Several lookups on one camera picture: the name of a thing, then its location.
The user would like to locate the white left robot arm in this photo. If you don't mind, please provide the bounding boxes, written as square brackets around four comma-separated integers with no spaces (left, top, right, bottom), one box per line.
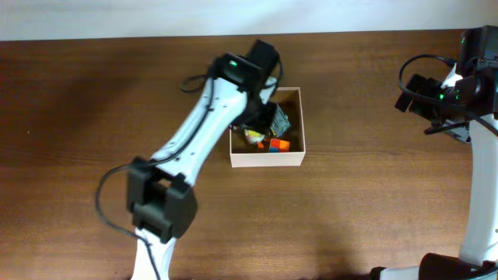
[126,54,283,279]

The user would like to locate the colourful puzzle cube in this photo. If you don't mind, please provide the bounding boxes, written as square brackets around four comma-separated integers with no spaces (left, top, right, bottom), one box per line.
[268,138,290,152]

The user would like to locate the white duck pink hat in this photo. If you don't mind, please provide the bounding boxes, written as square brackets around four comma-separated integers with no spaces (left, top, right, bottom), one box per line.
[233,126,267,149]

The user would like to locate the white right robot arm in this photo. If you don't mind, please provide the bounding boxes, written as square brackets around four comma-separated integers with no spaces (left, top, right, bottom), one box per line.
[368,68,497,279]

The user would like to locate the grey yellow toy truck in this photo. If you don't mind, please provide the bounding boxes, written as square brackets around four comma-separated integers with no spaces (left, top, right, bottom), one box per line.
[270,104,291,137]

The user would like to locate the pink open box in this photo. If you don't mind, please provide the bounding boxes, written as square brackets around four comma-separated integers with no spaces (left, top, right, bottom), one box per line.
[229,87,307,168]

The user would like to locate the yellow ball blue letters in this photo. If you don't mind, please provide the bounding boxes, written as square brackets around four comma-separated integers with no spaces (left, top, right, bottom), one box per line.
[244,130,265,143]

